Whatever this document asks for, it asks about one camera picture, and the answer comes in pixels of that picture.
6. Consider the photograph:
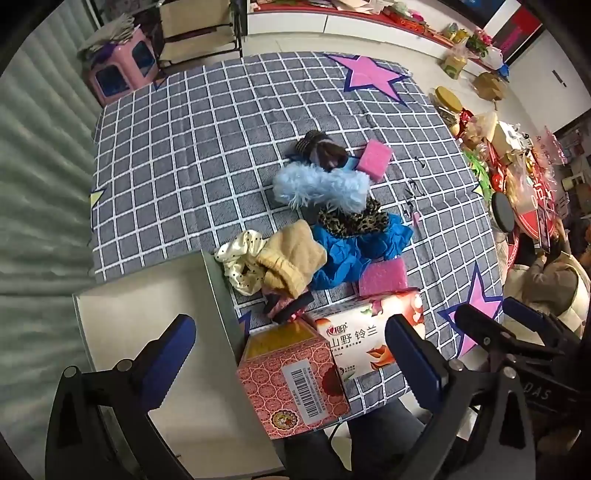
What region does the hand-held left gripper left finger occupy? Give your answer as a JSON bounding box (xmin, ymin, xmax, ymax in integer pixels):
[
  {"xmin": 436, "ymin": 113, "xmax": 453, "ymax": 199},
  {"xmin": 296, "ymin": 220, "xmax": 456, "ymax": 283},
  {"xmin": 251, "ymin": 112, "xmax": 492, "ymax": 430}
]
[{"xmin": 46, "ymin": 314, "xmax": 197, "ymax": 480}]

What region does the white storage box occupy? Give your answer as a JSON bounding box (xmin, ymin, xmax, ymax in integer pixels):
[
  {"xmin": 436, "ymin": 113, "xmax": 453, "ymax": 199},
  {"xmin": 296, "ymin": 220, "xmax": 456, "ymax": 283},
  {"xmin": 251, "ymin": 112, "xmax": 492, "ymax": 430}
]
[{"xmin": 74, "ymin": 249, "xmax": 287, "ymax": 476}]

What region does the pink sponge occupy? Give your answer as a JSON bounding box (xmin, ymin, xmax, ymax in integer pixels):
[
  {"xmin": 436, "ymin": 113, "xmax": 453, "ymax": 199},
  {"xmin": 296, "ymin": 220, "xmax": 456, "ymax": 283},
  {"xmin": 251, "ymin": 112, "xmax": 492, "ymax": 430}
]
[
  {"xmin": 358, "ymin": 141, "xmax": 394, "ymax": 183},
  {"xmin": 359, "ymin": 258, "xmax": 409, "ymax": 296}
]

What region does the jar with yellow lid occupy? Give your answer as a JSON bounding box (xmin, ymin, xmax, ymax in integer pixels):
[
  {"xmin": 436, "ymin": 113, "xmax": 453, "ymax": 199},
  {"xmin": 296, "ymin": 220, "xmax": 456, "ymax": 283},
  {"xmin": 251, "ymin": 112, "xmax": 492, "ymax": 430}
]
[{"xmin": 431, "ymin": 86, "xmax": 465, "ymax": 123}]

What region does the red shelf runner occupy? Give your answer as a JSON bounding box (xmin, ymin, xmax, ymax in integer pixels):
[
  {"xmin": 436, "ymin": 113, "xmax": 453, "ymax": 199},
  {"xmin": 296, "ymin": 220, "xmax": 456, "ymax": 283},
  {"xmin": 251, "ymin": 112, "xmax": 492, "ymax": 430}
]
[{"xmin": 249, "ymin": 0, "xmax": 462, "ymax": 47}]

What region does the red patterned cardboard box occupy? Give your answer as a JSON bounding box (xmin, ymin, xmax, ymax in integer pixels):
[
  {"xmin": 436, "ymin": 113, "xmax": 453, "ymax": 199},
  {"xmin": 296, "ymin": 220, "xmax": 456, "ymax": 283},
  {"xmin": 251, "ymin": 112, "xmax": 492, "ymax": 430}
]
[{"xmin": 236, "ymin": 318, "xmax": 352, "ymax": 439}]

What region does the black round disc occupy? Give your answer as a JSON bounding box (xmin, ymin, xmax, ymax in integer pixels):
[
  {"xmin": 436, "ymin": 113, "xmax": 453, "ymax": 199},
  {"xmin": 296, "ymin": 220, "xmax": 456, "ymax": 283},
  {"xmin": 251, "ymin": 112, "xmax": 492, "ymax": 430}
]
[{"xmin": 491, "ymin": 191, "xmax": 513, "ymax": 232}]

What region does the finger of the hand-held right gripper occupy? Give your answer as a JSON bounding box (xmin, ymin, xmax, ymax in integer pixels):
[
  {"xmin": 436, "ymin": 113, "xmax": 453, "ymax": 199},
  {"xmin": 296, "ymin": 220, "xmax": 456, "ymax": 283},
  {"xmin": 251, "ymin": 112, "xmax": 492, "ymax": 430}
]
[
  {"xmin": 455, "ymin": 303, "xmax": 514, "ymax": 354},
  {"xmin": 502, "ymin": 296, "xmax": 580, "ymax": 344}
]

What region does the dark striped knit item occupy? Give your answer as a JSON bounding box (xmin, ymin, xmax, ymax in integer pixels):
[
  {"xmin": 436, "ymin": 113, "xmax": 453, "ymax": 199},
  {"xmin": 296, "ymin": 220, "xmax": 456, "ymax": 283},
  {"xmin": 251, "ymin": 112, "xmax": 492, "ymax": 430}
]
[{"xmin": 295, "ymin": 130, "xmax": 331, "ymax": 160}]

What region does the yellow bag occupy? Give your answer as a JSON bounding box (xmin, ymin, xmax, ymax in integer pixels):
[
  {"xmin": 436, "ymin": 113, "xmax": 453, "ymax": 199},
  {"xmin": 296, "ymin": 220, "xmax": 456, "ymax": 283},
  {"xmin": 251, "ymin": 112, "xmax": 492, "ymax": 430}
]
[{"xmin": 441, "ymin": 46, "xmax": 469, "ymax": 77}]

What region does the leopard print scarf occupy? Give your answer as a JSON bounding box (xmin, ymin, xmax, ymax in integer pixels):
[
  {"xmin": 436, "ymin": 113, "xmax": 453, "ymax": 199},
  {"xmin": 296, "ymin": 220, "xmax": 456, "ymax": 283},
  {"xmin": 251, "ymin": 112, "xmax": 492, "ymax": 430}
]
[{"xmin": 318, "ymin": 198, "xmax": 391, "ymax": 238}]

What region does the light blue fluffy item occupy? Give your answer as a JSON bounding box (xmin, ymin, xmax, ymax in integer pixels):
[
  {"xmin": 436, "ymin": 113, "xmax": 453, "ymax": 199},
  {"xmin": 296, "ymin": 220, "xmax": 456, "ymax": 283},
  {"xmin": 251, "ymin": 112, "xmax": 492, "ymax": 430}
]
[{"xmin": 272, "ymin": 161, "xmax": 370, "ymax": 215}]

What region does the grey checked star blanket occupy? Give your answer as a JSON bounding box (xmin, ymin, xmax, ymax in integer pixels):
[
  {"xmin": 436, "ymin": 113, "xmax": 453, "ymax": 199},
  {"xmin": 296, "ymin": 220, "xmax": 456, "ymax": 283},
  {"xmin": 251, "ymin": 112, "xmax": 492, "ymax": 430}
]
[{"xmin": 90, "ymin": 52, "xmax": 506, "ymax": 416}]

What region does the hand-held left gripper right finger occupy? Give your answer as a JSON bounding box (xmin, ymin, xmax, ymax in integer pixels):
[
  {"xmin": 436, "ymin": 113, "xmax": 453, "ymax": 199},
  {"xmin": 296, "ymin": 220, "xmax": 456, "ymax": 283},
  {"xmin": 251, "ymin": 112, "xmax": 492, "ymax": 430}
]
[{"xmin": 385, "ymin": 315, "xmax": 539, "ymax": 480}]

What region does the pile of assorted packets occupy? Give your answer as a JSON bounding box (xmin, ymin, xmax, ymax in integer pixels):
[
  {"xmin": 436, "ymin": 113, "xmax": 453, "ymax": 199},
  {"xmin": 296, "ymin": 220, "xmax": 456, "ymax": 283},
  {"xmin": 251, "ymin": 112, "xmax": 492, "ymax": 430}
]
[{"xmin": 455, "ymin": 108, "xmax": 573, "ymax": 241}]

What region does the folded clothes pile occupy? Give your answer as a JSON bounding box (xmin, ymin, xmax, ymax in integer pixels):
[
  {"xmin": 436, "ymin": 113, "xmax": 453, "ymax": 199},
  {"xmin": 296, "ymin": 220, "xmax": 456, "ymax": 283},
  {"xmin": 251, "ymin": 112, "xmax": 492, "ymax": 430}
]
[{"xmin": 78, "ymin": 14, "xmax": 134, "ymax": 56}]

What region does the blue cloth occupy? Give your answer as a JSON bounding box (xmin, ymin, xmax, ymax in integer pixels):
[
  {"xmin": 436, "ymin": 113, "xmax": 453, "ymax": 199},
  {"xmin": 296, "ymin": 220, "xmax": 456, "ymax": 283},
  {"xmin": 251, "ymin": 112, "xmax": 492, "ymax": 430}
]
[
  {"xmin": 311, "ymin": 226, "xmax": 370, "ymax": 291},
  {"xmin": 358, "ymin": 215, "xmax": 414, "ymax": 261}
]

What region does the white floral tissue pack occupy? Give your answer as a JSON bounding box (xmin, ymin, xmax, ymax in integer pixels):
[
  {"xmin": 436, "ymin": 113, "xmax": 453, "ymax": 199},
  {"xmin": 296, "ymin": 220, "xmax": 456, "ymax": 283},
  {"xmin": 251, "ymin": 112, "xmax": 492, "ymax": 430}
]
[{"xmin": 305, "ymin": 288, "xmax": 426, "ymax": 402}]

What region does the pink and black knit hat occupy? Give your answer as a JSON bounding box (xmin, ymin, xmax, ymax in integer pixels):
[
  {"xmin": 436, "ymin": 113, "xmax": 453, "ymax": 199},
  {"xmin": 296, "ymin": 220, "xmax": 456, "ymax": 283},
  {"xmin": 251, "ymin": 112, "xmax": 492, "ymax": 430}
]
[{"xmin": 264, "ymin": 291, "xmax": 315, "ymax": 324}]

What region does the flower bouquet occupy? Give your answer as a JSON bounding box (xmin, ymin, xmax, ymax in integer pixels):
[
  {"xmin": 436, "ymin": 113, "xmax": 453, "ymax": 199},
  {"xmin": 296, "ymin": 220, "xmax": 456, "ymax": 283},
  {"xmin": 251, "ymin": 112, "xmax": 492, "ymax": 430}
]
[{"xmin": 466, "ymin": 30, "xmax": 497, "ymax": 56}]

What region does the pink plastic stool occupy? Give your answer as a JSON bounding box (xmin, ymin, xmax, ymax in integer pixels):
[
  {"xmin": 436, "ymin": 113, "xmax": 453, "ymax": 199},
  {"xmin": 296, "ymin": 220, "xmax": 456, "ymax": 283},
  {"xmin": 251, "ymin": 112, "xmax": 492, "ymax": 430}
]
[{"xmin": 83, "ymin": 28, "xmax": 160, "ymax": 109}]

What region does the brown cardboard piece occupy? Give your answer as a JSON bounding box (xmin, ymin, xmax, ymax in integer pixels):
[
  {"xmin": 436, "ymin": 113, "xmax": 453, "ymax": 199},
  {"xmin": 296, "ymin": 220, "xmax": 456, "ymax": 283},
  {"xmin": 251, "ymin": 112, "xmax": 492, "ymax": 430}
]
[{"xmin": 475, "ymin": 71, "xmax": 509, "ymax": 100}]

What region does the pale green curtain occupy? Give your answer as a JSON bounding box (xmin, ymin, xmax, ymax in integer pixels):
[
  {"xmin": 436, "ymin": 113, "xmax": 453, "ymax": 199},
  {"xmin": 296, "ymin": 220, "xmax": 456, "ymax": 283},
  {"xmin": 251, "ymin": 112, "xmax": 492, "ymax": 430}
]
[{"xmin": 0, "ymin": 28, "xmax": 107, "ymax": 370}]

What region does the brown fuzzy item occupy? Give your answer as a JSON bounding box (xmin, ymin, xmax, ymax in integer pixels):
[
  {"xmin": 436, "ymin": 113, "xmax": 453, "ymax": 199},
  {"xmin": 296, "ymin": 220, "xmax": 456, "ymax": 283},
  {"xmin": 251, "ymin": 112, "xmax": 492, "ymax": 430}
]
[{"xmin": 311, "ymin": 141, "xmax": 349, "ymax": 172}]

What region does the beige knit hat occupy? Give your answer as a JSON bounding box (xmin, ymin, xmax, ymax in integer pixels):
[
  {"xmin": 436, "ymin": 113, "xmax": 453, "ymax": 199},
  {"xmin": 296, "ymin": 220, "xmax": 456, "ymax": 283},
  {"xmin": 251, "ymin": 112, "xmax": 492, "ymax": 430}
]
[{"xmin": 256, "ymin": 219, "xmax": 328, "ymax": 298}]

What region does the cream polka dot scrunchie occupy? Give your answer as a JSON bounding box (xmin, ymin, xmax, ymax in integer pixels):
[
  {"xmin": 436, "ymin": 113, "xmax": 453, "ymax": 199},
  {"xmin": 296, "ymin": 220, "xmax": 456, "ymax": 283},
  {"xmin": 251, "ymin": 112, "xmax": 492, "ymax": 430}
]
[{"xmin": 213, "ymin": 228, "xmax": 269, "ymax": 296}]

